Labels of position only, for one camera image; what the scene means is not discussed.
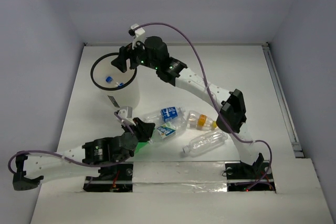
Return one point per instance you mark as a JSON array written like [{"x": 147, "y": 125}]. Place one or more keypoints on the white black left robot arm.
[{"x": 98, "y": 159}]

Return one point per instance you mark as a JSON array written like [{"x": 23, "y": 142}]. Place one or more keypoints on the small Pepsi-label bottle blue cap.
[{"x": 113, "y": 83}]

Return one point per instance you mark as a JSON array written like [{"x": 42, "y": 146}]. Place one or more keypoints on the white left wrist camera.
[{"x": 124, "y": 114}]

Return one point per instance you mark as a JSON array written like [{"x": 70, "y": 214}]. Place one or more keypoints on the green-white label clear bottle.
[{"x": 167, "y": 131}]

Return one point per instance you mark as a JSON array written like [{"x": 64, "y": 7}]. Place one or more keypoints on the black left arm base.
[{"x": 114, "y": 179}]

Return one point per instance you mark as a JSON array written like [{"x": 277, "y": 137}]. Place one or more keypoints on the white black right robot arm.
[{"x": 230, "y": 105}]

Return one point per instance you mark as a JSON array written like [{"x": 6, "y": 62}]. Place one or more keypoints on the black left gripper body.
[{"x": 138, "y": 127}]

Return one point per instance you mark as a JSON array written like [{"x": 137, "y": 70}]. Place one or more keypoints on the green plastic bottle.
[{"x": 140, "y": 145}]

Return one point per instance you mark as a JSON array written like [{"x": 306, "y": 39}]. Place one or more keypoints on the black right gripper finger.
[
  {"x": 133, "y": 59},
  {"x": 120, "y": 61}
]

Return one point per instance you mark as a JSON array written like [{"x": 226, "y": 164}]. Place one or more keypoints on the aluminium rail on right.
[{"x": 290, "y": 127}]

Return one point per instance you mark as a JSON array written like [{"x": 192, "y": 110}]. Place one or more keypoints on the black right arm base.
[{"x": 241, "y": 178}]

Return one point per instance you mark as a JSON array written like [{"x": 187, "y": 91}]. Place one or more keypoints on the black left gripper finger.
[
  {"x": 144, "y": 128},
  {"x": 143, "y": 137}
]

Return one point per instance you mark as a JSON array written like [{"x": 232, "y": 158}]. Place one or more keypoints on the white bin with black rim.
[{"x": 127, "y": 95}]

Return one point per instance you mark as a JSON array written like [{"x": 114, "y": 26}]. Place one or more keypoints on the blue-label bottle white cap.
[{"x": 164, "y": 115}]

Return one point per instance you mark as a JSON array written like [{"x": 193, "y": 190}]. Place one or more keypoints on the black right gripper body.
[{"x": 143, "y": 57}]

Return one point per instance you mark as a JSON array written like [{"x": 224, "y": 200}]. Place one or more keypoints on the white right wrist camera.
[{"x": 138, "y": 35}]

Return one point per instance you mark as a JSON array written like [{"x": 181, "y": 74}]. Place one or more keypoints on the orange-label bottle yellow cap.
[{"x": 198, "y": 121}]

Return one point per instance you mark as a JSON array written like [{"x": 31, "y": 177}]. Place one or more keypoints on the clear unlabelled plastic bottle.
[{"x": 205, "y": 143}]

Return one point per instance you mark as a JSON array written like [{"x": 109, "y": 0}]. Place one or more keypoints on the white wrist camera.
[
  {"x": 138, "y": 35},
  {"x": 124, "y": 114}
]

